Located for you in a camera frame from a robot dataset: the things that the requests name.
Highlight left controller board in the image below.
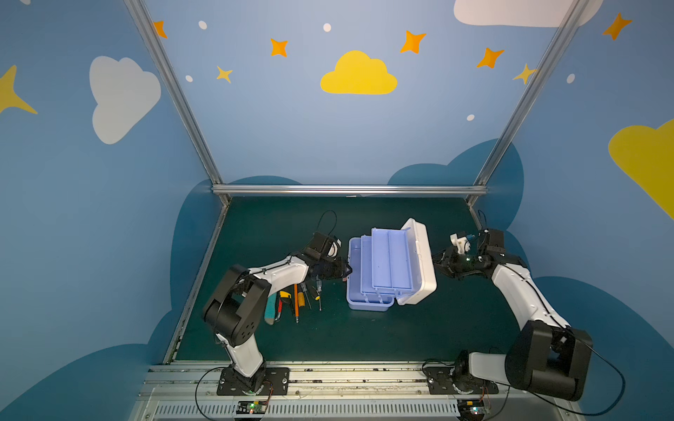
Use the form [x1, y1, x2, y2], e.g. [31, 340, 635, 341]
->
[235, 401, 269, 416]

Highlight left aluminium frame post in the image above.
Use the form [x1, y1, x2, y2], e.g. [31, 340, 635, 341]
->
[124, 0, 223, 189]

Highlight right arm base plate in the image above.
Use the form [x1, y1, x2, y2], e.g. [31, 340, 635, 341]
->
[421, 366, 500, 395]

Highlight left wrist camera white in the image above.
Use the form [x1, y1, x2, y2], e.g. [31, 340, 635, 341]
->
[328, 240, 342, 258]

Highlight red handle pliers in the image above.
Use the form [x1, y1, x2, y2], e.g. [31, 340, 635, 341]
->
[275, 296, 284, 322]

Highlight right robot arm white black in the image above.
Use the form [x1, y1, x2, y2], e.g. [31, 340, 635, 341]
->
[432, 229, 593, 401]

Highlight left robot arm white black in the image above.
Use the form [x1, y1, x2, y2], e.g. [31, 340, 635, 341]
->
[202, 232, 351, 381]

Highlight right controller board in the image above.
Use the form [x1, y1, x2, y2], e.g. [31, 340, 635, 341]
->
[457, 400, 489, 421]

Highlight orange pencil tool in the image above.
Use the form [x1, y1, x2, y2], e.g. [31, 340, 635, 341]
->
[293, 284, 299, 324]

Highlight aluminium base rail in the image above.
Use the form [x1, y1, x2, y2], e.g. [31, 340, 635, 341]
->
[130, 361, 583, 420]

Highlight right aluminium frame post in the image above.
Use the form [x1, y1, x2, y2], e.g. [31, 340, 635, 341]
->
[466, 0, 591, 209]

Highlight aluminium frame crossbar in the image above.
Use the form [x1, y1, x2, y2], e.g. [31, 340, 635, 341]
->
[212, 184, 488, 196]

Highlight teal utility knife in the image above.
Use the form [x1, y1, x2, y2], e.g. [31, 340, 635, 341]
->
[263, 293, 277, 326]

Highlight white purple tool box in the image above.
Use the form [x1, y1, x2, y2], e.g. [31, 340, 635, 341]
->
[347, 219, 437, 312]

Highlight aluminium frame post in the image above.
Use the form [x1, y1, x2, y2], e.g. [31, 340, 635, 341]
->
[124, 0, 223, 189]
[466, 0, 591, 209]

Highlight controller board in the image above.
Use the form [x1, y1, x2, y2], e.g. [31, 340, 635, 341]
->
[235, 401, 269, 416]
[457, 400, 489, 421]

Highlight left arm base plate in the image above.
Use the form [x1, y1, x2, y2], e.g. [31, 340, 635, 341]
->
[217, 365, 290, 396]

